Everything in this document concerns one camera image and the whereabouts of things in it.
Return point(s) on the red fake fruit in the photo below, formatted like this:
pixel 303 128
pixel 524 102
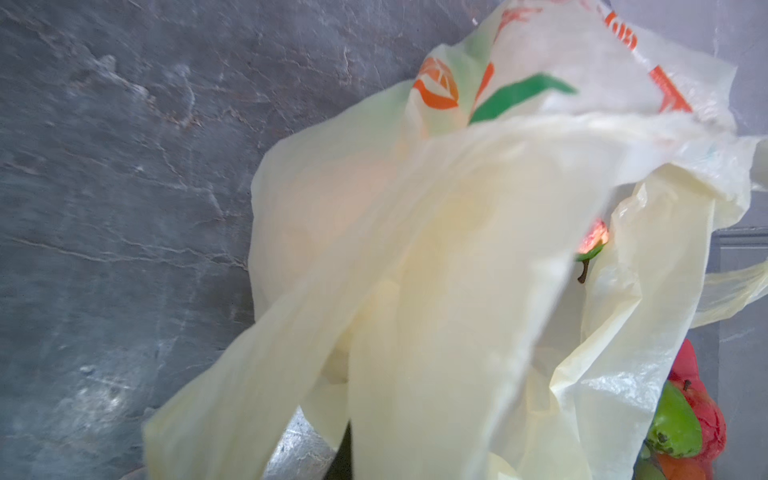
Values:
pixel 685 376

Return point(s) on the fake strawberry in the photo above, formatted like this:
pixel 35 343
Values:
pixel 591 246

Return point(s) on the translucent yellowish plastic bag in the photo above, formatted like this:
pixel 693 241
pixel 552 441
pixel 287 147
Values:
pixel 412 261

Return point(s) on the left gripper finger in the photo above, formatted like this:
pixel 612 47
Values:
pixel 341 467

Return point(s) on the orange fake fruit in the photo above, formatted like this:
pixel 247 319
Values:
pixel 696 468

